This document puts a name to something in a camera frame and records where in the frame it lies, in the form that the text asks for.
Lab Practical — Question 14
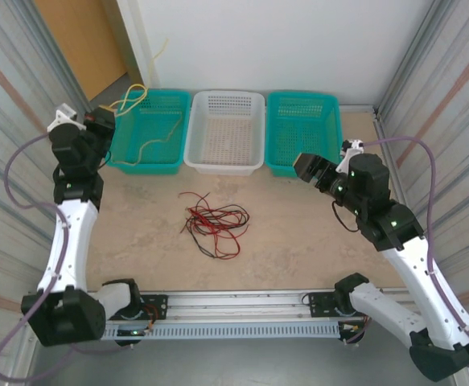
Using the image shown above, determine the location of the yellow cable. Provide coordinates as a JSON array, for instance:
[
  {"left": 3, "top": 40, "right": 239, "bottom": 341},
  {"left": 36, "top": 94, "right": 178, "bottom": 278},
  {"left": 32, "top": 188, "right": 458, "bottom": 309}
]
[{"left": 107, "top": 38, "right": 187, "bottom": 166}]

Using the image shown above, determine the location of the teal plastic mesh basket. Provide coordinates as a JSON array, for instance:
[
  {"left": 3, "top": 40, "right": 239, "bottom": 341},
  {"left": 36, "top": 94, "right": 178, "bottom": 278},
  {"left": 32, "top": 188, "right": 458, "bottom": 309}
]
[
  {"left": 107, "top": 88, "right": 192, "bottom": 177},
  {"left": 265, "top": 91, "right": 346, "bottom": 179}
]

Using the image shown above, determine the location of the aluminium table edge bar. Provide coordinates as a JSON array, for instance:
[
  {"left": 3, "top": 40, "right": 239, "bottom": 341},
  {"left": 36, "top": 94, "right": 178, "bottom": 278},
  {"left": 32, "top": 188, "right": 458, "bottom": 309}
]
[{"left": 340, "top": 104, "right": 380, "bottom": 116}]

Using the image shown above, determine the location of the wooden door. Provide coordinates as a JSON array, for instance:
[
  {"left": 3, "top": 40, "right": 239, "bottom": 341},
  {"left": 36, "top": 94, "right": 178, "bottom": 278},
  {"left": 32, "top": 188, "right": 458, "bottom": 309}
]
[{"left": 32, "top": 0, "right": 130, "bottom": 101}]

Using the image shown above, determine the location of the white plastic mesh basket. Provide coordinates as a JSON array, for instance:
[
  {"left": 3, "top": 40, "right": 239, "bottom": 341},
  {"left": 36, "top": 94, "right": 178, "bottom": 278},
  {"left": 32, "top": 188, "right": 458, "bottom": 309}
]
[{"left": 183, "top": 89, "right": 266, "bottom": 177}]

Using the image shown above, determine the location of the right gripper thin black wire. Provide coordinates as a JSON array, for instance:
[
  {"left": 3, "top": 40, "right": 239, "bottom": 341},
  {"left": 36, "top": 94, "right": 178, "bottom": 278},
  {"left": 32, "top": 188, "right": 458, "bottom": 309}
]
[{"left": 331, "top": 199, "right": 360, "bottom": 234}]

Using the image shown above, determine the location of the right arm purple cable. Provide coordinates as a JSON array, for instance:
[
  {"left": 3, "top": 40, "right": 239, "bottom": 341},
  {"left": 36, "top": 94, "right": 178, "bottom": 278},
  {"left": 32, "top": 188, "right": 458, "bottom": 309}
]
[{"left": 362, "top": 135, "right": 469, "bottom": 375}]

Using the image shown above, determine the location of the white door frame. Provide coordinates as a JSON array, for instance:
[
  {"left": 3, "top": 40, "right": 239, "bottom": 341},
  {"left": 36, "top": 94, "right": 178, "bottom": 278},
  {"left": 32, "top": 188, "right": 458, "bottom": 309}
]
[{"left": 105, "top": 0, "right": 161, "bottom": 90}]

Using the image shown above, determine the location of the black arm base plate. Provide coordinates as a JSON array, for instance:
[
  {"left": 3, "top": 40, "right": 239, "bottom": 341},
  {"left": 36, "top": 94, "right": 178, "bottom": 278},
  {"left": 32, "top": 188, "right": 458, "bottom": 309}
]
[
  {"left": 306, "top": 291, "right": 380, "bottom": 318},
  {"left": 109, "top": 294, "right": 169, "bottom": 322}
]

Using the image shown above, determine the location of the aluminium mounting rail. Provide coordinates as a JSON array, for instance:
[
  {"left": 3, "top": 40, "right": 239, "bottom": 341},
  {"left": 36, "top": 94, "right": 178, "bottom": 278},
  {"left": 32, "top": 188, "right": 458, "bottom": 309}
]
[{"left": 137, "top": 289, "right": 412, "bottom": 319}]

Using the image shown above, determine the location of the white slotted cable duct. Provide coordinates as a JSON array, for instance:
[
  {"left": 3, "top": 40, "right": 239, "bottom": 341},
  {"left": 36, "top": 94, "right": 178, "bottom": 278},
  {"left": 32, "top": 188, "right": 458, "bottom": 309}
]
[{"left": 101, "top": 321, "right": 342, "bottom": 342}]

